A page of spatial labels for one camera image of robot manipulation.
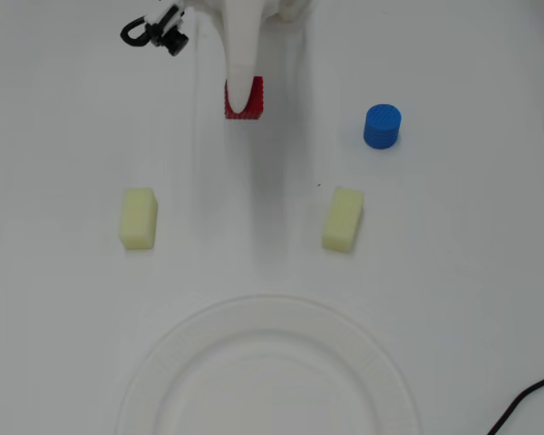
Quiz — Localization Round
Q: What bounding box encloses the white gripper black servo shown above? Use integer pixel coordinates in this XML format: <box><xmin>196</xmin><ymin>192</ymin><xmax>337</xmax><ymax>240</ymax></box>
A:
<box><xmin>220</xmin><ymin>0</ymin><xmax>315</xmax><ymax>115</ymax></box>

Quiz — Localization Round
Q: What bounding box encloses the red cube block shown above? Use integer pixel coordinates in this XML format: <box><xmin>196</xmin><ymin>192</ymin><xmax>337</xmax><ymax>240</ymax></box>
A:
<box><xmin>223</xmin><ymin>75</ymin><xmax>267</xmax><ymax>122</ymax></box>

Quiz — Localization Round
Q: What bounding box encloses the pale yellow sponge block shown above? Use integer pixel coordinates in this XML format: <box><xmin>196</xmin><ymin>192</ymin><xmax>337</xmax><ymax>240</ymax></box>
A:
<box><xmin>118</xmin><ymin>187</ymin><xmax>160</xmax><ymax>252</ymax></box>
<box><xmin>320</xmin><ymin>186</ymin><xmax>365</xmax><ymax>254</ymax></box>

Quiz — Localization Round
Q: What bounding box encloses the blue ribbed cylinder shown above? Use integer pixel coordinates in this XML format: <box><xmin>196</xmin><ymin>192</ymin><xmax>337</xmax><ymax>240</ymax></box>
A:
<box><xmin>362</xmin><ymin>103</ymin><xmax>403</xmax><ymax>150</ymax></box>

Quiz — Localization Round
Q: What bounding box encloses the white round plate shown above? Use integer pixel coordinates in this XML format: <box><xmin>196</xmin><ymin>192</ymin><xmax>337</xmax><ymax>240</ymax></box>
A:
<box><xmin>114</xmin><ymin>294</ymin><xmax>421</xmax><ymax>435</ymax></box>

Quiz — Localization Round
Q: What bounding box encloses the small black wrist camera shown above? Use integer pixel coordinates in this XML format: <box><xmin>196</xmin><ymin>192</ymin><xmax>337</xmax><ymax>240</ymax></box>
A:
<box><xmin>151</xmin><ymin>5</ymin><xmax>190</xmax><ymax>58</ymax></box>

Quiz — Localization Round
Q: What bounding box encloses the black camera cable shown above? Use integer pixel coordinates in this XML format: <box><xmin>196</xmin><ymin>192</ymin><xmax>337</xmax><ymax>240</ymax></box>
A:
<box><xmin>119</xmin><ymin>14</ymin><xmax>164</xmax><ymax>49</ymax></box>

